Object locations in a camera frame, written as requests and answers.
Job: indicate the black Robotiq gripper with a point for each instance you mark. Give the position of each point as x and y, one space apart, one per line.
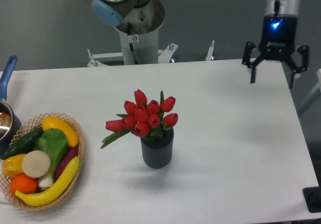
277 43

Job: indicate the red tulip bouquet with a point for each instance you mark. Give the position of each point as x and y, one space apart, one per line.
151 121

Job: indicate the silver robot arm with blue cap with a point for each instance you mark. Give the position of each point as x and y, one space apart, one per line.
113 12

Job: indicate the silver second robot arm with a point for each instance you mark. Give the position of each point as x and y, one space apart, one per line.
276 9

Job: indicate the dark grey ribbed vase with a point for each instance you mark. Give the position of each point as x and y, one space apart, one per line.
157 154

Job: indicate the black device at table edge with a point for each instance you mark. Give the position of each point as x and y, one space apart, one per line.
312 198

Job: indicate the purple eggplant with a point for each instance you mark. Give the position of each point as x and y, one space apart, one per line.
70 154

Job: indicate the green bok choy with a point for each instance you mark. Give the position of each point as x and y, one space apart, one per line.
54 143

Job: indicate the woven wicker basket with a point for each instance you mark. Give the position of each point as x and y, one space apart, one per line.
27 127

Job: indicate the beige round disc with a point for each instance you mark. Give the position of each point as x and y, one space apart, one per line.
36 164

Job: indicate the green cucumber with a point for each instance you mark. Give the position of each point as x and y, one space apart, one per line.
23 144

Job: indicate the yellow banana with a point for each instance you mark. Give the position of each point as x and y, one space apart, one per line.
56 190

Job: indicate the orange fruit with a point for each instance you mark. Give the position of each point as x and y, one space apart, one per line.
24 184

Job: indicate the yellow bell pepper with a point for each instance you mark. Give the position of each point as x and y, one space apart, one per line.
12 166

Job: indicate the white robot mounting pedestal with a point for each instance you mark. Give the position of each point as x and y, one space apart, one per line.
138 33

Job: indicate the blue handled saucepan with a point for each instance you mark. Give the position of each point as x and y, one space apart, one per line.
10 123

